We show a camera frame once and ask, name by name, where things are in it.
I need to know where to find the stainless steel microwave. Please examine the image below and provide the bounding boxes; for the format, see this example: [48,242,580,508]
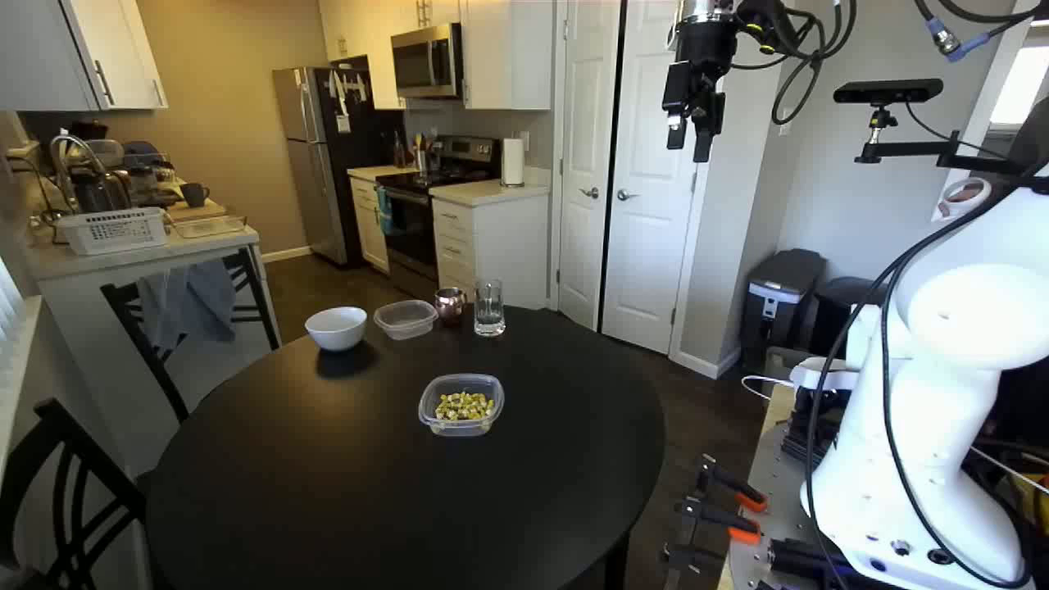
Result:
[388,20,465,106]

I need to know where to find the metal robot bench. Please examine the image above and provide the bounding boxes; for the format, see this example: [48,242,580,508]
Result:
[725,382,879,590]

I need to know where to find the black chair with cloth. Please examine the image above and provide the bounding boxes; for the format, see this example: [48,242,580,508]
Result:
[98,242,286,425]

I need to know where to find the white plastic basket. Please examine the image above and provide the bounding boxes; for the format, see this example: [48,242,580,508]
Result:
[51,203,171,260]

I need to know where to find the clear glass mug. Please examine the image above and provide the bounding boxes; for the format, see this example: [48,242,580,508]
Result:
[472,276,509,342]

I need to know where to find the black stereo camera bar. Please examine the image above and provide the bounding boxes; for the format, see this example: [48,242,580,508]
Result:
[833,77,947,107]

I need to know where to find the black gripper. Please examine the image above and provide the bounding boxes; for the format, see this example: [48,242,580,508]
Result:
[659,20,733,167]

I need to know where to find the white ceramic bowl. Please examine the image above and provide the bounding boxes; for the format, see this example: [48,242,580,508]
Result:
[302,303,371,354]

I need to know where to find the white kitchen wall cabinets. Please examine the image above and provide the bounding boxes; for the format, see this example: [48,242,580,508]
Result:
[313,0,556,116]

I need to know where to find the grey cloth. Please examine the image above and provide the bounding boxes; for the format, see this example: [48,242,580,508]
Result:
[137,260,240,354]

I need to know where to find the clear plastic lunchbox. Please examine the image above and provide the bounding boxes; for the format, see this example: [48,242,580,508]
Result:
[414,372,509,442]

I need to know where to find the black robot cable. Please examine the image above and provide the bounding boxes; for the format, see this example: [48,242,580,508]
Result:
[749,0,858,131]

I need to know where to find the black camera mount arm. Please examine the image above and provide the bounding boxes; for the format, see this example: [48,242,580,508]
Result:
[852,102,1049,181]

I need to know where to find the stainless steel refrigerator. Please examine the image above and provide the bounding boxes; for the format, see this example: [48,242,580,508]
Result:
[270,56,379,270]

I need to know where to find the black trash bin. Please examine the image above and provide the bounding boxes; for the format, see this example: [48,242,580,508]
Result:
[741,246,833,376]

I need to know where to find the dark mug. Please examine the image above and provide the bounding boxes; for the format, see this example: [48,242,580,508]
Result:
[178,177,212,213]

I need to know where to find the white counter peninsula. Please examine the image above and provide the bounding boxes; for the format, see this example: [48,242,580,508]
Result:
[15,213,282,474]

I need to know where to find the black kitchen stove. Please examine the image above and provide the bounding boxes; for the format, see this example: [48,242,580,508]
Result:
[377,135,505,303]

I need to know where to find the white wall cabinet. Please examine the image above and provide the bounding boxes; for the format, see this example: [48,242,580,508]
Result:
[0,0,171,116]

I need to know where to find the small dark jar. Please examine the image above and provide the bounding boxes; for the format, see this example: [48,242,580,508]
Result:
[436,287,472,330]

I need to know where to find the white paper towel roll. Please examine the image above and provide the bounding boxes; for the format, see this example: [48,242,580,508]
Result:
[497,135,531,190]

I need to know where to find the white small device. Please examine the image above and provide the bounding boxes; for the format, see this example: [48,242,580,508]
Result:
[787,354,864,397]

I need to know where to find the white base cabinet with counter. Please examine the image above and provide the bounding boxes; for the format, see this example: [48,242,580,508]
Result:
[426,177,555,314]

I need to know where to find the white narrow base cabinet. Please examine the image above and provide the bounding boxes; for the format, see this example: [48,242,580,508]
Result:
[345,161,419,279]

